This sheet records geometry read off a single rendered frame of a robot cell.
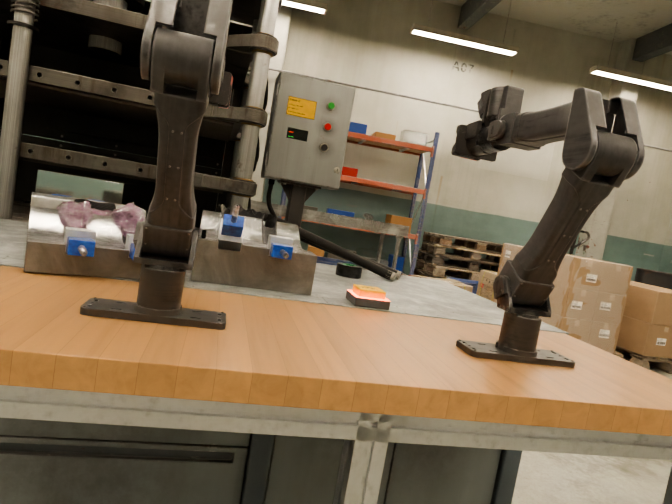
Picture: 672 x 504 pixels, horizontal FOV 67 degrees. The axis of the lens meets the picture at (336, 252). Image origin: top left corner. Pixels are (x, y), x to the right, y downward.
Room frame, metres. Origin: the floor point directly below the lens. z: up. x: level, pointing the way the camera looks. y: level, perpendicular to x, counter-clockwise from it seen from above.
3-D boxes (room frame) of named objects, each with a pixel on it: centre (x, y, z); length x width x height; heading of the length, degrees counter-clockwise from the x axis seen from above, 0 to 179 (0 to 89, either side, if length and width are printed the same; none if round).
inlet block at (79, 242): (0.90, 0.45, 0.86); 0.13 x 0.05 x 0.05; 32
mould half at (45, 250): (1.16, 0.55, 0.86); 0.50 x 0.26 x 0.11; 32
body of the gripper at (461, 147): (1.14, -0.28, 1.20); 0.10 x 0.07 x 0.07; 102
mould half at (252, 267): (1.33, 0.23, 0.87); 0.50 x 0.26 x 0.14; 14
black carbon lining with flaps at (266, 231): (1.31, 0.23, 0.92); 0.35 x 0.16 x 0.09; 14
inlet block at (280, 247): (1.08, 0.11, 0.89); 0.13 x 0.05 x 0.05; 14
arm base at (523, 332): (0.88, -0.34, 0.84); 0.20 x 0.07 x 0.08; 103
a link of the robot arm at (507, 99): (1.05, -0.29, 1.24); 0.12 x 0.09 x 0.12; 13
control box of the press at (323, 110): (2.06, 0.19, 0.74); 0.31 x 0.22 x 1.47; 104
